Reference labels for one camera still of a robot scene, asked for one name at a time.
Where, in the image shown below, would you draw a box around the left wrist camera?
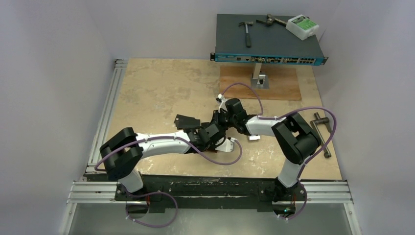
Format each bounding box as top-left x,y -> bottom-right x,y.
215,137 -> 237,152

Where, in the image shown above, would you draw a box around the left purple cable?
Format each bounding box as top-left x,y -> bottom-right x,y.
94,135 -> 244,228

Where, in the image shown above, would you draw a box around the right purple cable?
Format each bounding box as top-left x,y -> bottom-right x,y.
218,82 -> 338,221

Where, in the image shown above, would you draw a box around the black cards stack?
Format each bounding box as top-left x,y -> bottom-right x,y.
174,114 -> 209,130

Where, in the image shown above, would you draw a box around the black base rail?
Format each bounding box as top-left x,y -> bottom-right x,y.
84,173 -> 309,215

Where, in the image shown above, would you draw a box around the black metal tool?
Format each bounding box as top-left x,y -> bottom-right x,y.
255,14 -> 287,27

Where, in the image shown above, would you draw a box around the purple cable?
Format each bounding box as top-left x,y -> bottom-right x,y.
94,135 -> 244,228
218,82 -> 338,221

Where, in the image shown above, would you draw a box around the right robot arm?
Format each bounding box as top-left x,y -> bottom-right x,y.
215,96 -> 321,199

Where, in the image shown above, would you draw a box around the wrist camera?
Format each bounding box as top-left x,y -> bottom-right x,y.
216,94 -> 228,113
215,137 -> 237,152

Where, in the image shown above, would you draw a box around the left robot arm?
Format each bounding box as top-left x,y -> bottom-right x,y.
99,124 -> 234,200

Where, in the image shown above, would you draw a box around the silver white cards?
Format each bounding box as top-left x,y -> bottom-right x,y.
248,135 -> 261,141

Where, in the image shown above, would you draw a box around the blue network switch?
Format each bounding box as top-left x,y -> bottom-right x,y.
210,14 -> 328,66

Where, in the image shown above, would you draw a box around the grey metal clamp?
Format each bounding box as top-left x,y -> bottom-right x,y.
310,112 -> 333,159

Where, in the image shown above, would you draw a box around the aluminium frame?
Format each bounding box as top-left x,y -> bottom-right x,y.
61,58 -> 361,235

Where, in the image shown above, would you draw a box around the white green box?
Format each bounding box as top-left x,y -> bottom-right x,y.
285,15 -> 320,41

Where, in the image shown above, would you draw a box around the hammer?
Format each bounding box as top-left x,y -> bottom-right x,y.
238,22 -> 254,48

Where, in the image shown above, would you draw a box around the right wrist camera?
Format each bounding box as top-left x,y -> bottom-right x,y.
216,94 -> 228,113

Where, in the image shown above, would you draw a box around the silver metal stand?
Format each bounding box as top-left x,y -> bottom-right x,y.
251,63 -> 269,90

